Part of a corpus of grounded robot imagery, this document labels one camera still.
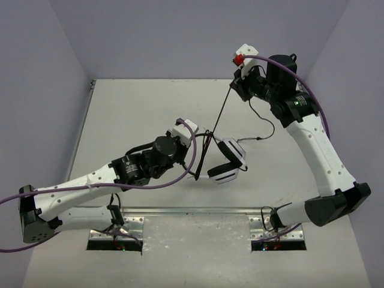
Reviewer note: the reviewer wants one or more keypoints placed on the metal base mounting plate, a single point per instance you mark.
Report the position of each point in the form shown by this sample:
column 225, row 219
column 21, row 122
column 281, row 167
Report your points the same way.
column 165, row 225

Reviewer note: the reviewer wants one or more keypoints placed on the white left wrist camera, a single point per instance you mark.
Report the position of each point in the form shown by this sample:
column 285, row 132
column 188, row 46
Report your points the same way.
column 181, row 131

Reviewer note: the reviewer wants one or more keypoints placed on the white and black headphones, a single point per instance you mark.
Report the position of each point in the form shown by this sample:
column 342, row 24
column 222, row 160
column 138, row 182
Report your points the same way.
column 235, row 155

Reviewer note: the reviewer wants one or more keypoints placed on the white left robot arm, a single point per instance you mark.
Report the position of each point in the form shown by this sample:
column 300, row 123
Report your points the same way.
column 44, row 212

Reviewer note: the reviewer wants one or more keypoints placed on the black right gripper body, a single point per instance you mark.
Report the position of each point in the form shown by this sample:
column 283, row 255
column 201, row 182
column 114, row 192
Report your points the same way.
column 254, row 84

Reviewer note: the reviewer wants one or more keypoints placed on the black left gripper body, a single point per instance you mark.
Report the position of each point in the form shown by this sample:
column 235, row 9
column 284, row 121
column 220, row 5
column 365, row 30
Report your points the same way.
column 184, row 149

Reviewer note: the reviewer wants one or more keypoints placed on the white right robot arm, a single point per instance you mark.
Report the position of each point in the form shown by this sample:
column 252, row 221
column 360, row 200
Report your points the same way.
column 294, row 105

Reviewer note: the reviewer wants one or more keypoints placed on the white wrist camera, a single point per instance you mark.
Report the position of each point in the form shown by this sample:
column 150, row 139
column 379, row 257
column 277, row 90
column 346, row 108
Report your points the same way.
column 243, row 63
column 181, row 131

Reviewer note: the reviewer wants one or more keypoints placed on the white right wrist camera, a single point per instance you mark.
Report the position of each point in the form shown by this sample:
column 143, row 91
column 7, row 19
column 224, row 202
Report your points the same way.
column 243, row 63

